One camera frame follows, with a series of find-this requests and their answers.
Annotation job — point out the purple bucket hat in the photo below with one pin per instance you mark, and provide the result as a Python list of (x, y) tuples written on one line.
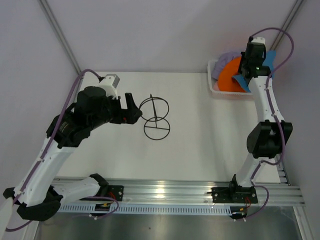
[(222, 61)]

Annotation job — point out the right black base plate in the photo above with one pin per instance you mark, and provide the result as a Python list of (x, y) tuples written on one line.
[(225, 195)]

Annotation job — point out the pink bucket hat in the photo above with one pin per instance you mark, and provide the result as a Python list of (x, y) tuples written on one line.
[(215, 86)]

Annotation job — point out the aluminium mounting rail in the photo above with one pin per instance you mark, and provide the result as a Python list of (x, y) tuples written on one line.
[(192, 192)]

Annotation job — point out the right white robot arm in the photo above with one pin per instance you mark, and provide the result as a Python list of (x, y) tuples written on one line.
[(268, 139)]

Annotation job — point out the black wire hat stand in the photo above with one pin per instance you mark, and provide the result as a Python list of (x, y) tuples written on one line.
[(156, 121)]

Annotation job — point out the white slotted cable duct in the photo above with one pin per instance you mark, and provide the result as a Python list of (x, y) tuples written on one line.
[(151, 209)]

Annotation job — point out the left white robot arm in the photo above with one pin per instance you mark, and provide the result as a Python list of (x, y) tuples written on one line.
[(37, 199)]

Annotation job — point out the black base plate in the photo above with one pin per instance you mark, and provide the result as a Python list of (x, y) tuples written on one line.
[(225, 195), (112, 191)]

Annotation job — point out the white plastic basket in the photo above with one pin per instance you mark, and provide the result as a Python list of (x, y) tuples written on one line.
[(224, 95)]

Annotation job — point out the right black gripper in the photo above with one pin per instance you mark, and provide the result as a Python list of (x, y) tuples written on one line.
[(242, 59)]

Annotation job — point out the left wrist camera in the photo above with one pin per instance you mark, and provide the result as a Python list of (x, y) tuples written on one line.
[(109, 83)]

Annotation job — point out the blue bucket hat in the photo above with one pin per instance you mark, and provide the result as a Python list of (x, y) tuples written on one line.
[(268, 62)]

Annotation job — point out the orange bucket hat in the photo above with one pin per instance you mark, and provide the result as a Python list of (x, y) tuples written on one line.
[(226, 82)]

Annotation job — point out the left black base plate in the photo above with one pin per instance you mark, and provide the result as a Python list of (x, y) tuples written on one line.
[(112, 191)]

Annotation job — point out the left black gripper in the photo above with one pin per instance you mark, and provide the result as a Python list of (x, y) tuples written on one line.
[(132, 113)]

